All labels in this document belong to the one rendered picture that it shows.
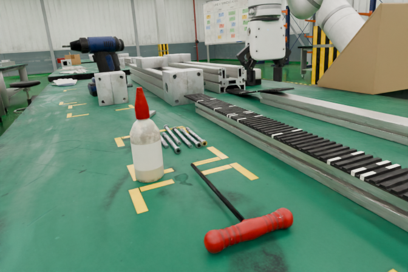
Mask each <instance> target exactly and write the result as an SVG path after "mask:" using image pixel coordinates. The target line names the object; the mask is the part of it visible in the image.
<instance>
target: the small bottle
mask: <svg viewBox="0 0 408 272"><path fill-rule="evenodd" d="M135 117H136V119H137V121H136V122H135V123H134V124H133V126H132V129H131V131H130V133H129V134H130V139H131V148H132V157H133V162H134V169H135V178H136V179H137V180H138V181H139V182H142V183H150V182H155V181H157V180H160V179H161V178H162V177H163V176H164V167H163V156H162V144H161V138H160V130H159V128H158V127H157V125H156V124H155V123H154V122H153V121H152V120H151V119H149V117H150V115H149V106H148V102H147V100H146V97H145V94H144V92H143V89H142V87H137V90H136V96H135Z"/></svg>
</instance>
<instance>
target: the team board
mask: <svg viewBox="0 0 408 272"><path fill-rule="evenodd" d="M202 5H203V25H204V36H205V45H206V47H207V58H208V63H209V45H214V44H232V43H245V41H246V33H247V25H248V22H250V20H252V19H251V18H248V0H219V1H213V2H208V3H204V4H202Z"/></svg>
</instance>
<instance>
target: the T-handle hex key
mask: <svg viewBox="0 0 408 272"><path fill-rule="evenodd" d="M191 166H192V168H193V169H194V170H195V171H196V172H197V173H198V175H199V176H201V178H202V179H203V180H204V181H205V182H206V184H207V185H208V186H209V187H210V188H211V189H212V190H213V191H214V192H215V194H216V195H217V196H218V197H219V199H220V200H221V201H222V202H223V203H224V204H225V205H226V206H227V207H228V209H229V210H230V211H231V212H232V213H233V214H234V215H235V216H236V217H237V218H238V220H239V221H240V223H238V224H236V225H232V226H230V227H226V228H224V229H214V230H211V231H208V232H207V233H206V234H205V237H204V244H205V248H206V249H207V250H208V251H209V252H210V253H213V254H215V253H218V252H220V251H222V250H223V249H224V248H227V247H228V246H232V245H234V244H238V243H239V242H244V241H247V240H254V239H256V238H258V237H260V236H261V235H264V234H266V233H269V232H271V231H275V230H279V229H286V228H289V227H290V226H292V224H293V215H292V213H291V211H290V210H288V209H286V208H279V209H277V210H276V211H275V212H272V213H271V214H267V215H265V216H262V217H256V218H252V219H245V218H244V217H243V216H242V215H241V214H240V213H239V212H238V211H237V209H235V207H233V205H232V204H230V202H229V201H228V200H227V199H226V198H225V197H224V196H223V195H222V193H221V192H220V191H219V190H218V189H217V188H216V187H215V186H214V185H213V184H212V183H211V182H210V181H209V180H208V179H207V178H206V176H205V175H204V174H203V173H202V172H201V171H200V170H199V169H198V167H197V166H196V165H195V164H194V163H191Z"/></svg>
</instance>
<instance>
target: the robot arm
mask: <svg viewBox="0 0 408 272"><path fill-rule="evenodd" d="M287 4H288V7H289V9H290V11H291V13H292V14H293V16H294V17H295V18H297V19H301V20H304V19H308V18H310V17H311V16H313V15H314V14H315V13H316V12H317V11H318V10H319V13H318V16H317V23H318V25H319V27H320V28H321V29H322V31H323V32H324V33H325V34H326V36H327V37H328V39H329V40H330V41H331V42H332V43H333V45H334V46H335V47H336V48H337V50H338V51H339V53H341V52H342V51H343V49H344V48H345V47H346V45H347V44H348V43H349V42H350V40H351V39H352V38H353V37H354V36H355V34H356V33H357V32H358V30H359V29H360V28H361V27H362V25H363V24H364V23H365V21H364V20H363V19H362V18H361V16H360V15H359V14H358V13H357V12H356V11H355V9H354V8H353V7H352V6H351V5H350V4H349V3H348V2H347V0H287ZM281 15H282V0H248V18H251V19H252V20H250V22H248V25H247V30H246V41H245V48H244V49H242V50H241V51H240V52H239V53H238V54H237V55H236V57H237V59H238V60H239V61H240V63H241V65H243V67H244V68H245V70H246V80H247V82H248V84H249V85H255V84H256V71H255V70H253V69H254V67H255V65H256V63H257V61H264V60H273V63H274V64H275V66H276V67H273V81H277V82H282V68H283V67H284V65H285V63H286V62H287V60H288V57H289V56H290V54H291V50H290V49H288V48H287V47H286V46H285V32H284V25H283V22H282V20H279V18H277V16H281ZM245 55H246V59H247V60H248V61H246V60H245V58H244V56H245Z"/></svg>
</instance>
